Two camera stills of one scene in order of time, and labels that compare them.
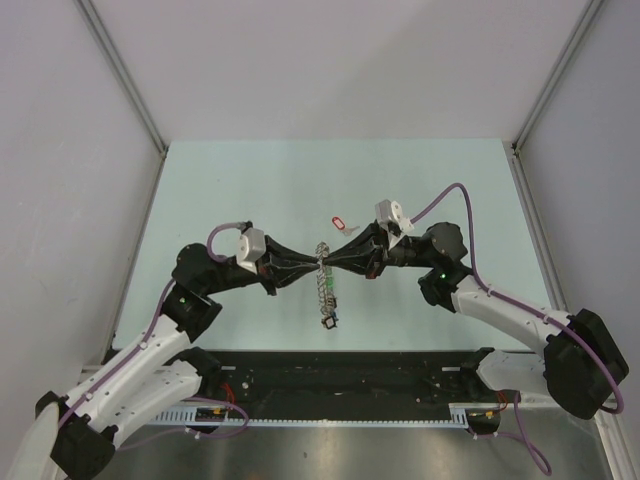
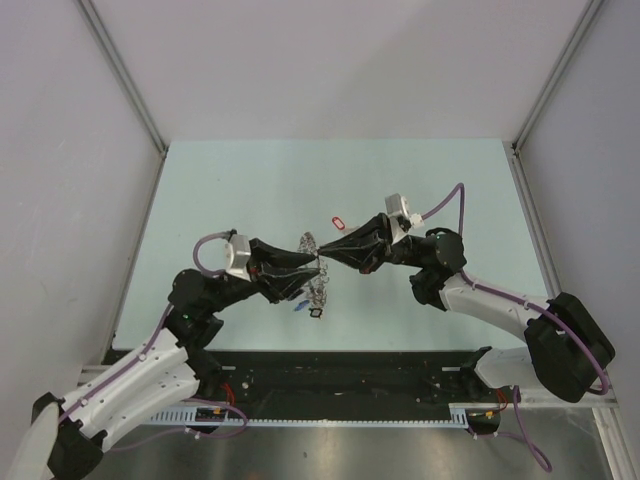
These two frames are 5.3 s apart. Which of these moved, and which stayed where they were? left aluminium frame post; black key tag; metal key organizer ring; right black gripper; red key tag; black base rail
Moved: metal key organizer ring; black key tag
Stayed: left aluminium frame post; red key tag; black base rail; right black gripper
